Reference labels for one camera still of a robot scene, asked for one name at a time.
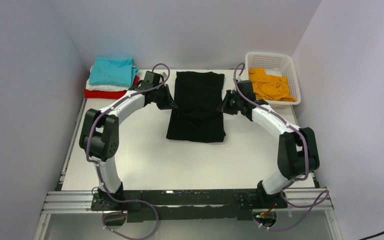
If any black cable corner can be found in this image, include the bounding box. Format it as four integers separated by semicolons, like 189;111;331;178
360;231;384;240

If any aluminium frame rail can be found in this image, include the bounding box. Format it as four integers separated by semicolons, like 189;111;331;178
33;99;93;240

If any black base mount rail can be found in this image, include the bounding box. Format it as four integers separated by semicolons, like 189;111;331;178
90;188;287;223

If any orange t shirt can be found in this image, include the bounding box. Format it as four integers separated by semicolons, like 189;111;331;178
248;68;297;102

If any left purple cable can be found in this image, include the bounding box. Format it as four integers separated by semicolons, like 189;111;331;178
85;63;171;240

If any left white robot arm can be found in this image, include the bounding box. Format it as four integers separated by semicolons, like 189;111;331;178
79;71;177;212

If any folded red t shirt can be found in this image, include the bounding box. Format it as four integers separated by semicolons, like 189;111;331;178
84;88;128;100

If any black t shirt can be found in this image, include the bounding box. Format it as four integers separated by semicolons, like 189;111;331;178
166;71;226;143

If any folded cyan t shirt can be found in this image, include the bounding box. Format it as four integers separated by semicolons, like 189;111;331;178
89;57;139;87

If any folded white t shirt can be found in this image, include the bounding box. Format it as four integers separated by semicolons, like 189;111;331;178
85;78;133;92

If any white plastic basket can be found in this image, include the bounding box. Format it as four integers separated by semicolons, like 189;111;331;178
245;51;301;109

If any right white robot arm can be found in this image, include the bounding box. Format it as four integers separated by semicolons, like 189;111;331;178
217;80;320;208

